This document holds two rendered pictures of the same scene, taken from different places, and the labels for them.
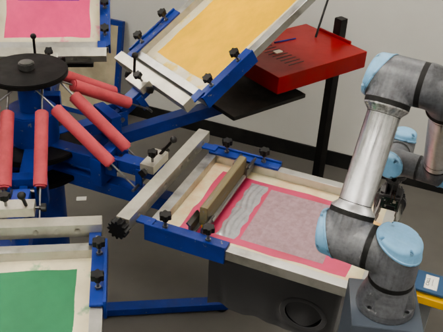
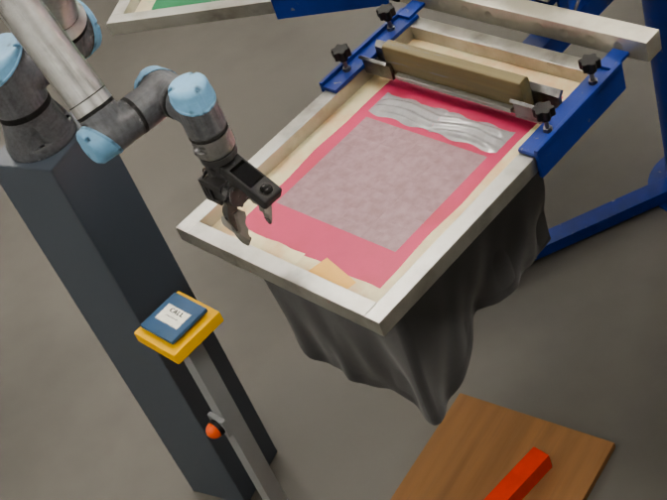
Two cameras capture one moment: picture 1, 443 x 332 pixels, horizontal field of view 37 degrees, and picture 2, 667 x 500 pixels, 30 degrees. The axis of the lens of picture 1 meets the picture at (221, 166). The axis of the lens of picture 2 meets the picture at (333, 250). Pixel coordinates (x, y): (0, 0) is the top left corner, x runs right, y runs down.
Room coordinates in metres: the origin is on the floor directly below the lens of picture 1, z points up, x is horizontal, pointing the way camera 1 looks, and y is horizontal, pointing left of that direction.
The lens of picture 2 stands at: (3.02, -1.98, 2.58)
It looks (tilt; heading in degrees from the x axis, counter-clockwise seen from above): 41 degrees down; 126
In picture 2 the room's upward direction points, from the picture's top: 22 degrees counter-clockwise
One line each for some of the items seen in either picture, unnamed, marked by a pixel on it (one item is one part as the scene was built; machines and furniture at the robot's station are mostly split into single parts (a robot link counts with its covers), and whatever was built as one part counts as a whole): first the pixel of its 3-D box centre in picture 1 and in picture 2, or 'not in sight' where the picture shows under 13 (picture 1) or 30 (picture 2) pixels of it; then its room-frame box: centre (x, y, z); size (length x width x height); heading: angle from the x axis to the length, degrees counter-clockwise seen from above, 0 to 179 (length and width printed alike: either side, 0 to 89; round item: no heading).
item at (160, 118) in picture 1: (171, 118); not in sight; (2.76, 0.25, 0.91); 1.34 x 0.41 x 0.08; 129
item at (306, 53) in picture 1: (293, 56); not in sight; (3.24, -0.33, 1.06); 0.61 x 0.46 x 0.12; 129
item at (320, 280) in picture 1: (278, 215); (397, 155); (1.96, -0.22, 0.97); 0.79 x 0.58 x 0.04; 69
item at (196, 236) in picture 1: (186, 239); (372, 58); (1.79, 0.11, 0.97); 0.30 x 0.05 x 0.07; 69
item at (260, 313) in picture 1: (271, 292); not in sight; (1.77, -0.20, 0.77); 0.46 x 0.09 x 0.36; 69
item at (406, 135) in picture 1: (401, 146); (196, 106); (1.81, -0.56, 1.38); 0.09 x 0.08 x 0.11; 153
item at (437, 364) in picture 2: not in sight; (481, 280); (2.14, -0.34, 0.74); 0.46 x 0.04 x 0.42; 69
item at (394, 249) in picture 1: (393, 253); (9, 73); (1.30, -0.44, 1.37); 0.13 x 0.12 x 0.14; 63
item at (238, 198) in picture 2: (392, 189); (224, 173); (1.80, -0.56, 1.22); 0.09 x 0.08 x 0.12; 160
